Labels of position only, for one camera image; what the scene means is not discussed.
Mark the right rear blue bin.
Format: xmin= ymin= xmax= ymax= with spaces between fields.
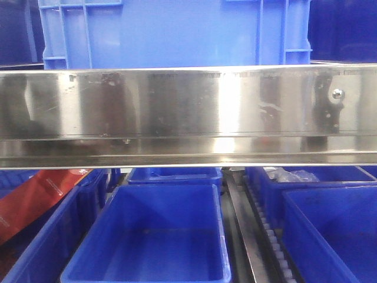
xmin=245 ymin=166 xmax=376 ymax=229

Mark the metal roller track rail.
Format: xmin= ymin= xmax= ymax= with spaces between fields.
xmin=221 ymin=167 xmax=303 ymax=282

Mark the left blue plastic bin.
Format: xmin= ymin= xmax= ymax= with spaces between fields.
xmin=1 ymin=169 xmax=108 ymax=282

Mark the dark blue crate upper left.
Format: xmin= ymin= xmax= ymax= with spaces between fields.
xmin=1 ymin=1 xmax=44 ymax=65

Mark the right front blue bin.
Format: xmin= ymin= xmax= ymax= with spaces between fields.
xmin=282 ymin=186 xmax=376 ymax=282

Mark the shelf bolt silver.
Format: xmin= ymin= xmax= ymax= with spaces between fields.
xmin=332 ymin=88 xmax=345 ymax=100

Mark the large light blue crate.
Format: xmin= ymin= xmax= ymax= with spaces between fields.
xmin=38 ymin=1 xmax=311 ymax=69

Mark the stainless steel shelf beam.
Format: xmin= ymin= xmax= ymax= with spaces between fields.
xmin=1 ymin=64 xmax=376 ymax=169

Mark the centre blue plastic bin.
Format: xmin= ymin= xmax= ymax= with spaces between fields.
xmin=60 ymin=185 xmax=232 ymax=282

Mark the blue plastic bin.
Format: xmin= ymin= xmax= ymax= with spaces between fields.
xmin=1 ymin=169 xmax=108 ymax=282
xmin=60 ymin=185 xmax=232 ymax=282

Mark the clear plastic bag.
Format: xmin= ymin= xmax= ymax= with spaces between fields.
xmin=263 ymin=167 xmax=319 ymax=183

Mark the rear centre blue bin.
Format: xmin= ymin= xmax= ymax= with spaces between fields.
xmin=127 ymin=167 xmax=223 ymax=194

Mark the dark blue crate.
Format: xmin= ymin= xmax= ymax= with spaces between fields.
xmin=308 ymin=1 xmax=376 ymax=63
xmin=1 ymin=1 xmax=44 ymax=65

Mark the dark blue crate upper right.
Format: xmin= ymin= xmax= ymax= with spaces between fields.
xmin=308 ymin=1 xmax=376 ymax=63

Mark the red flat package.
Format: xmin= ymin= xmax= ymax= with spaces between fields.
xmin=1 ymin=169 xmax=91 ymax=245

